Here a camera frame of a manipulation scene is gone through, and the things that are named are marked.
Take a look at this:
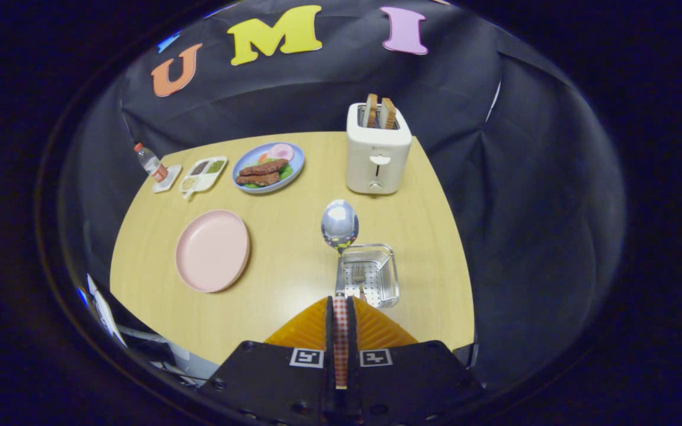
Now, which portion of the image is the white divided condiment tray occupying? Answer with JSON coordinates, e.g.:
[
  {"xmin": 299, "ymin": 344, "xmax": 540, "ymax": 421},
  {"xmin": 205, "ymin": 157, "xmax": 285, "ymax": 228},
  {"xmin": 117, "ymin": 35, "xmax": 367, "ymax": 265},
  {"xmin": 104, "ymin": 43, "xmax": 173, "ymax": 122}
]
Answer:
[{"xmin": 178, "ymin": 156, "xmax": 228, "ymax": 199}]

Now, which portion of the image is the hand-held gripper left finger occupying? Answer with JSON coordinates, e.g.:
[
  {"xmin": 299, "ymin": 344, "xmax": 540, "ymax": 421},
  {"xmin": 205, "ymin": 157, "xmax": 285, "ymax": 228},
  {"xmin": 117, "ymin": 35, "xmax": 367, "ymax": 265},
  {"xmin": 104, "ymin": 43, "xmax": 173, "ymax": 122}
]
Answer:
[{"xmin": 214, "ymin": 296, "xmax": 342, "ymax": 426}]

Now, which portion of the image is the white toaster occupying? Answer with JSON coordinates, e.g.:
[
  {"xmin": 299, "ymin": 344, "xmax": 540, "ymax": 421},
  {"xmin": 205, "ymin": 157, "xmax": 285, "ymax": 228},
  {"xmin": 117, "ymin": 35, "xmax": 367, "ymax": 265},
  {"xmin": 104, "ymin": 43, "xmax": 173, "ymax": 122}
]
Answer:
[{"xmin": 346, "ymin": 102, "xmax": 413, "ymax": 196}]

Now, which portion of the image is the pink plate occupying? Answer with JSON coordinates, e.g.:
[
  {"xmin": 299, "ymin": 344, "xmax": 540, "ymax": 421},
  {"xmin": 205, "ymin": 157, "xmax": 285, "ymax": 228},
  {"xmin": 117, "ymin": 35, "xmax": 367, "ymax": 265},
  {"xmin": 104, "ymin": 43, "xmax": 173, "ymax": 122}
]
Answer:
[{"xmin": 175, "ymin": 209, "xmax": 251, "ymax": 293}]

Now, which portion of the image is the white square coaster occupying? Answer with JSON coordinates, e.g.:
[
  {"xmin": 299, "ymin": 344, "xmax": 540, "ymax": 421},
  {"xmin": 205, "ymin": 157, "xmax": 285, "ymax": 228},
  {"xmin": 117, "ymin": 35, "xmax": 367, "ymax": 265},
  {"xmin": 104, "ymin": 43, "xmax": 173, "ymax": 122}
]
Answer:
[{"xmin": 152, "ymin": 164, "xmax": 182, "ymax": 194}]

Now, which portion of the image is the white angled panel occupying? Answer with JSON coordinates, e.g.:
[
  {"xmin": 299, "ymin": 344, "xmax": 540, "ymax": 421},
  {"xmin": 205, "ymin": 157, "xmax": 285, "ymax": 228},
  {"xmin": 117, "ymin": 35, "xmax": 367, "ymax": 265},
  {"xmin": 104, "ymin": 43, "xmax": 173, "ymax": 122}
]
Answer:
[{"xmin": 86, "ymin": 273, "xmax": 128, "ymax": 348}]

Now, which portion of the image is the clear plastic water bottle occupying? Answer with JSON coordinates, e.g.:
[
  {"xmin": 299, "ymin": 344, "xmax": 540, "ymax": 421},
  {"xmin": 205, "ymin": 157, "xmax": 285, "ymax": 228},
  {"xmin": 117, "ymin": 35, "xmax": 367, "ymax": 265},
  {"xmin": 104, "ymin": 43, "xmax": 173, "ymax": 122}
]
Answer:
[{"xmin": 134, "ymin": 143, "xmax": 169, "ymax": 183}]

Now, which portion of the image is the brown meat slice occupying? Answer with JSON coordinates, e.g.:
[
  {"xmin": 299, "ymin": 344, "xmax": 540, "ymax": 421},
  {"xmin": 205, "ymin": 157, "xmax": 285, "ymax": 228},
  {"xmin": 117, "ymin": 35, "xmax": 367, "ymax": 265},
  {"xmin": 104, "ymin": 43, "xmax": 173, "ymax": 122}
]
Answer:
[
  {"xmin": 236, "ymin": 172, "xmax": 281, "ymax": 187},
  {"xmin": 239, "ymin": 159, "xmax": 289, "ymax": 177}
]

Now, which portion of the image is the metal cutlery basket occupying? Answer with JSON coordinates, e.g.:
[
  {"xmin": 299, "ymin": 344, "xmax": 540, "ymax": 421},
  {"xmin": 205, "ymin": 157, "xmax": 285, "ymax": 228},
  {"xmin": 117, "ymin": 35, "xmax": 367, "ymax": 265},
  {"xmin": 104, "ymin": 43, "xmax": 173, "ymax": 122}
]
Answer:
[{"xmin": 340, "ymin": 243, "xmax": 401, "ymax": 309}]

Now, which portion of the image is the green lettuce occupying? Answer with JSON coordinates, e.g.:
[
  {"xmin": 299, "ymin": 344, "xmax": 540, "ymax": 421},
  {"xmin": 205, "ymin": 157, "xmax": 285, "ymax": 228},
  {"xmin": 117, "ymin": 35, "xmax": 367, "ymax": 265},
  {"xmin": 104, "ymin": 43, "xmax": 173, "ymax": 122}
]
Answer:
[{"xmin": 240, "ymin": 163, "xmax": 294, "ymax": 189}]

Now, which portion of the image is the spoon with pink checked handle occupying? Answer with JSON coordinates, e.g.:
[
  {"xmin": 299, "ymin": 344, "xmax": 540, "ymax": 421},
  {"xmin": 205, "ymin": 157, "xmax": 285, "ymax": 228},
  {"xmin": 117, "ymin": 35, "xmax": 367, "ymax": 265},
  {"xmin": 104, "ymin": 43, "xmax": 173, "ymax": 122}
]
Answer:
[{"xmin": 321, "ymin": 199, "xmax": 360, "ymax": 389}]

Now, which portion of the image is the blue plate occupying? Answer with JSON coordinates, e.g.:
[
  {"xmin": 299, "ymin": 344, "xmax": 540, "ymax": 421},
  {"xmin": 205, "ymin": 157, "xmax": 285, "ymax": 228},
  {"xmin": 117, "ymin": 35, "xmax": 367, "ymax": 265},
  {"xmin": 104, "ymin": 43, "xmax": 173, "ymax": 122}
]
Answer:
[{"xmin": 232, "ymin": 142, "xmax": 305, "ymax": 194}]

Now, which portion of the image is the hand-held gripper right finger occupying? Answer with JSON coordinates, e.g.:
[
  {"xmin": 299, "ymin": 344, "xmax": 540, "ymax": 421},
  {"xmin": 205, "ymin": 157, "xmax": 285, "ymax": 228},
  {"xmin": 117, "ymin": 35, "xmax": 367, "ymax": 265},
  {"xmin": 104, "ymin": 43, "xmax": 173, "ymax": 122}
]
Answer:
[{"xmin": 341, "ymin": 296, "xmax": 484, "ymax": 426}]

